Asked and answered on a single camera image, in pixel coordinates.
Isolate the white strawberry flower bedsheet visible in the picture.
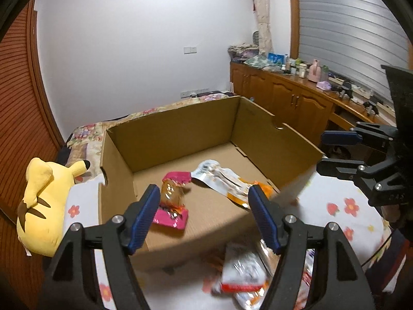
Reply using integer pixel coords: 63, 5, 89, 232
24, 168, 396, 310

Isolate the orange patterned snack packet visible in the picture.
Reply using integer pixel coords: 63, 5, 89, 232
234, 292, 275, 310

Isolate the long white orange snack packet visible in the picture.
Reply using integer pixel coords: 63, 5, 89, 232
190, 160, 280, 207

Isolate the wooden slatted wardrobe door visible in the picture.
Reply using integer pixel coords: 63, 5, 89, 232
0, 0, 70, 310

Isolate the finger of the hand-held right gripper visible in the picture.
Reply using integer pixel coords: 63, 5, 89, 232
321, 122, 398, 151
316, 154, 404, 206

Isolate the row of small bottles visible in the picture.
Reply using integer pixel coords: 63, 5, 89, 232
281, 56, 307, 78

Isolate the black gadget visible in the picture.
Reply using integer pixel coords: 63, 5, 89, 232
363, 97, 379, 115
336, 82, 352, 99

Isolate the pile of patterned fabric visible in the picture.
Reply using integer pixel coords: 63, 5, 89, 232
227, 43, 260, 63

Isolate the grey window blind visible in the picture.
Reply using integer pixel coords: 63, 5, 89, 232
295, 0, 413, 104

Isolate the white red label snack packet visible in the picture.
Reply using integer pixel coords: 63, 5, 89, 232
211, 242, 268, 298

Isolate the cream patterned curtain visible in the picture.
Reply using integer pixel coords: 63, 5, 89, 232
247, 0, 273, 54

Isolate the wooden cabinet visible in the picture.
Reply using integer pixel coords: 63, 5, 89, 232
230, 61, 397, 156

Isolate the yellow plush toy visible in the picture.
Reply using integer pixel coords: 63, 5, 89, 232
16, 158, 91, 258

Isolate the brown cardboard box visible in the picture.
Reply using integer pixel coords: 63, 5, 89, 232
97, 96, 326, 272

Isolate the person's dark clothing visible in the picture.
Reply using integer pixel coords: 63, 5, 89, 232
364, 223, 413, 298

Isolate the person's right hand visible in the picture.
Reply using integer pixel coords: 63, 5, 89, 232
382, 205, 402, 223

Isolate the pink snack packet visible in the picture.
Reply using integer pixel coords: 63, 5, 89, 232
153, 172, 192, 230

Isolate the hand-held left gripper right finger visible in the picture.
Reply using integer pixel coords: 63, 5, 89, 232
248, 184, 376, 310

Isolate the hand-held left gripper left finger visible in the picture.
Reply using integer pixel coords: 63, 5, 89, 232
37, 184, 162, 310

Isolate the wooden window frame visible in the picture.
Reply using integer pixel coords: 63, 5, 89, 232
288, 0, 300, 59

